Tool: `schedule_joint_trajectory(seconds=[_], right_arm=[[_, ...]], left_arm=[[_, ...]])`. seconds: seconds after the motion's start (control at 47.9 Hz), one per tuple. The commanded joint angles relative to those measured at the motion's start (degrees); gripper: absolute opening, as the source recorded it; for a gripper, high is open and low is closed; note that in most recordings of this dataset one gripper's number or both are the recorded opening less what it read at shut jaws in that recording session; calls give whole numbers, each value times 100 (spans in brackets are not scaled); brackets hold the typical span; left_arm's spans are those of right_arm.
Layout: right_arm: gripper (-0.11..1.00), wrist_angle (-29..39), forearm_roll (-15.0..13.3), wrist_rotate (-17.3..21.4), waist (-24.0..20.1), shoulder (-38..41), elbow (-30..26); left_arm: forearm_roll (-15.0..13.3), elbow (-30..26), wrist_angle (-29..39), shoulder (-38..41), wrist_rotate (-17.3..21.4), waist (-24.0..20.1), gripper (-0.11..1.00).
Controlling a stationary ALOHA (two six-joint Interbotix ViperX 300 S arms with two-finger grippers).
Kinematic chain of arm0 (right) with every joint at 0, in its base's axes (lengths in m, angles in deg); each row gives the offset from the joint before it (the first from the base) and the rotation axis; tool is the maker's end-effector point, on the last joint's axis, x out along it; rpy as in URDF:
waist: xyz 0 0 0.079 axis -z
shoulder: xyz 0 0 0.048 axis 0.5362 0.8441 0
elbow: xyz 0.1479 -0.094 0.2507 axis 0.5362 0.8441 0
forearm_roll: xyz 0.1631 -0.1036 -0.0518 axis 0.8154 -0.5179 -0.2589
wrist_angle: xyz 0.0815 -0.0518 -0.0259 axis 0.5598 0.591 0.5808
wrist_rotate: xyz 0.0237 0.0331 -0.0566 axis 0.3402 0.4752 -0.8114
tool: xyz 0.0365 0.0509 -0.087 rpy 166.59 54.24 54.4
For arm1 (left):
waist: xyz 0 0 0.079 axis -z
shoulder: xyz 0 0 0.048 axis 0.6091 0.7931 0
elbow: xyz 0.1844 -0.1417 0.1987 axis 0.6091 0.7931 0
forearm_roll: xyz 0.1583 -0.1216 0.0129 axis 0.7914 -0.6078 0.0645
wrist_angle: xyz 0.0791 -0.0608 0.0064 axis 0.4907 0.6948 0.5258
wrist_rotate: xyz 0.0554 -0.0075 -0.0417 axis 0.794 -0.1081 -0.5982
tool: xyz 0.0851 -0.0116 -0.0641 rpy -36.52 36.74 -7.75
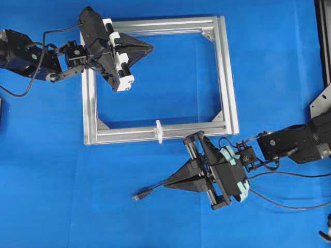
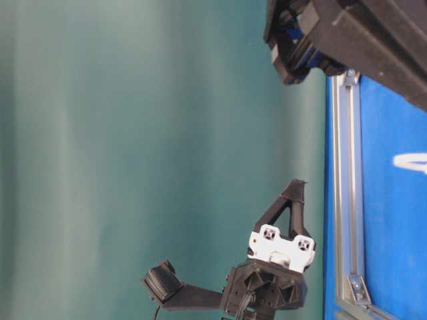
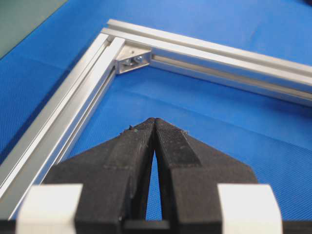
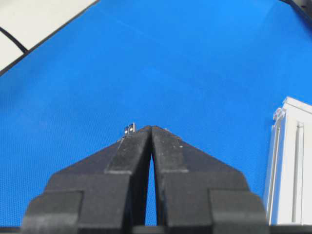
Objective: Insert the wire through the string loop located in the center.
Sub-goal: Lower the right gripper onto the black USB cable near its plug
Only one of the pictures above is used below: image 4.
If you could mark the aluminium extrusion frame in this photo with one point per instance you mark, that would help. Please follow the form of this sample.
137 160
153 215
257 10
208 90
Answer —
288 187

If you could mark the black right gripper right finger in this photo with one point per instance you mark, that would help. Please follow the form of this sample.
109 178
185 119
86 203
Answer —
199 194

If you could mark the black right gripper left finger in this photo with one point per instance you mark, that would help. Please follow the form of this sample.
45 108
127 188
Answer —
105 193

